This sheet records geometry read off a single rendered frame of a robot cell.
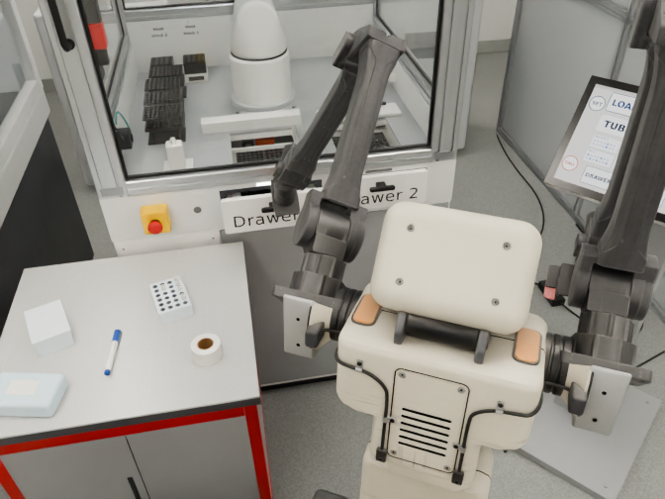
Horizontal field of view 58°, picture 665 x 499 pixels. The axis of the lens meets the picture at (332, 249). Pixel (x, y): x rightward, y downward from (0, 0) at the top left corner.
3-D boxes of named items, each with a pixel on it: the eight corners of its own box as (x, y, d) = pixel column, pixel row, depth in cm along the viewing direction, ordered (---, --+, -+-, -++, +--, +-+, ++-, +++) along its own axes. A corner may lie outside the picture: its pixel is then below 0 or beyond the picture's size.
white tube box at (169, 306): (194, 315, 155) (191, 304, 152) (161, 325, 152) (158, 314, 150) (182, 286, 164) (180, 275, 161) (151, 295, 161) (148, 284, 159)
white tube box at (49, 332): (76, 345, 147) (69, 330, 144) (39, 358, 144) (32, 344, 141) (65, 313, 156) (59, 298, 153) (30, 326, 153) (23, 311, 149)
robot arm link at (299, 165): (345, 42, 111) (398, 65, 114) (347, 24, 114) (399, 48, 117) (267, 181, 143) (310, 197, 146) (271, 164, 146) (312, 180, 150)
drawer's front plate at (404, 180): (426, 202, 183) (427, 170, 176) (332, 213, 179) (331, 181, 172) (424, 199, 184) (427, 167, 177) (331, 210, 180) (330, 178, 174)
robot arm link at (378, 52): (370, 0, 105) (420, 24, 108) (342, 35, 117) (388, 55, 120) (301, 242, 95) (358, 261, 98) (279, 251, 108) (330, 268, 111)
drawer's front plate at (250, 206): (326, 222, 176) (324, 190, 169) (225, 234, 172) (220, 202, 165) (324, 218, 177) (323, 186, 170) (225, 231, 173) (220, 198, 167)
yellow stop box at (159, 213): (170, 234, 169) (166, 212, 165) (144, 237, 168) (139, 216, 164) (171, 223, 173) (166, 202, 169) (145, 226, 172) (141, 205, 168)
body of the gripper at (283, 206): (294, 179, 162) (295, 167, 155) (300, 215, 159) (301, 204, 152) (270, 182, 161) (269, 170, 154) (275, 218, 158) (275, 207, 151)
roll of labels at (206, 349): (192, 348, 146) (189, 336, 143) (221, 342, 147) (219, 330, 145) (194, 368, 141) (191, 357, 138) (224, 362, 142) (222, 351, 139)
